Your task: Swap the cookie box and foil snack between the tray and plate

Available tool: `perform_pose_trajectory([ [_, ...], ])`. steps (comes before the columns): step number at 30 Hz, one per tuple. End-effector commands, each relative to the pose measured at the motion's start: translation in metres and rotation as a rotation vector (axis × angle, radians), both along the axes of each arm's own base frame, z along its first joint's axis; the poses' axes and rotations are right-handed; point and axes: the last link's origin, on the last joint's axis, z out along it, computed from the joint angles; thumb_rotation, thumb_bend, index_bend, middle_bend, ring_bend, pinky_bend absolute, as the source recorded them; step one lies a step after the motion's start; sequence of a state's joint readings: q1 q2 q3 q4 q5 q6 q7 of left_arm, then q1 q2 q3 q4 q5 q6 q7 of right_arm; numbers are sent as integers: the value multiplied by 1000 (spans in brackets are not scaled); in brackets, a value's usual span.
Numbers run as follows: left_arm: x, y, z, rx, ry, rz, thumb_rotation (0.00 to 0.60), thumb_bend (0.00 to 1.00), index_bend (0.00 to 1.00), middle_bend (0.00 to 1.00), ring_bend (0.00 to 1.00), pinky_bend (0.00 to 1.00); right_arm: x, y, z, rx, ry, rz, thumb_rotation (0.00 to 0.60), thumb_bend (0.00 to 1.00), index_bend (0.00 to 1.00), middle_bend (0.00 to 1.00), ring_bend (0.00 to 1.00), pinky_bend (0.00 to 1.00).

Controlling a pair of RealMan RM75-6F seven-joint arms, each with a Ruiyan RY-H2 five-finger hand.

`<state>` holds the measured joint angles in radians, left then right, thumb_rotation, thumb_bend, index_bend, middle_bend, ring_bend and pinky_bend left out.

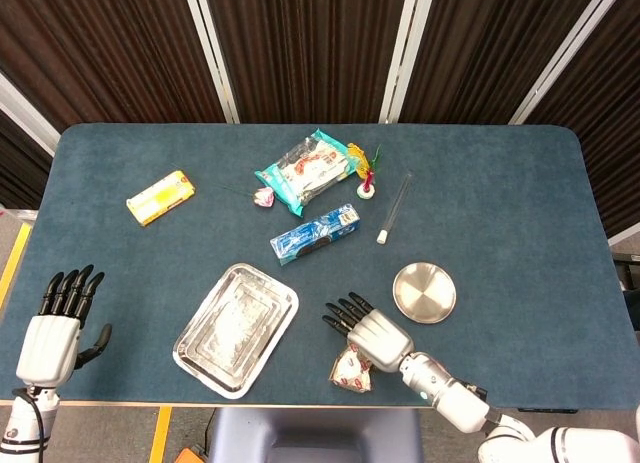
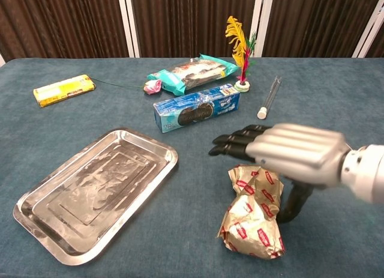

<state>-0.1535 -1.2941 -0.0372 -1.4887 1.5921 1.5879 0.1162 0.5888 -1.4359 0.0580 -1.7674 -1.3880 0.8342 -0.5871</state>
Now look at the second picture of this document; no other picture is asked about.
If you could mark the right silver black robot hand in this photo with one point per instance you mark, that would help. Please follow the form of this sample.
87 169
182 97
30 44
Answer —
294 152

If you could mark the brown red snack packet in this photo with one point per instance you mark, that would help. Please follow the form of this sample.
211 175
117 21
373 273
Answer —
255 218

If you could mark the blue snack packet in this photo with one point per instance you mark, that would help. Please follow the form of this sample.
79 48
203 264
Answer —
195 110

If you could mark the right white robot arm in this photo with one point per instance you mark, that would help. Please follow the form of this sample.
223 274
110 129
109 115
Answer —
366 173

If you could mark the glass test tube white cap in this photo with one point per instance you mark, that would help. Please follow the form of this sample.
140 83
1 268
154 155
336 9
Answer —
268 99

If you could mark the yellow feather shuttlecock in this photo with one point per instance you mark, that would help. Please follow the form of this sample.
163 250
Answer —
237 41

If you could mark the teal snack bag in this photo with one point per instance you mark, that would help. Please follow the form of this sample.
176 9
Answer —
192 74

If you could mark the rectangular steel tray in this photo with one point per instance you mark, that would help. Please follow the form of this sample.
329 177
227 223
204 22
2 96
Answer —
96 191

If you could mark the yellow flat box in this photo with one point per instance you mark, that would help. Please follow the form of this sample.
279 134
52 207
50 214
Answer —
63 90

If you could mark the blue felt table mat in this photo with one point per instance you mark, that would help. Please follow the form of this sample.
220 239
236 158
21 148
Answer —
45 134

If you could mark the white partition post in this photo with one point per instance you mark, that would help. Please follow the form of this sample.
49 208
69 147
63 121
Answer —
369 32
129 22
1 60
260 16

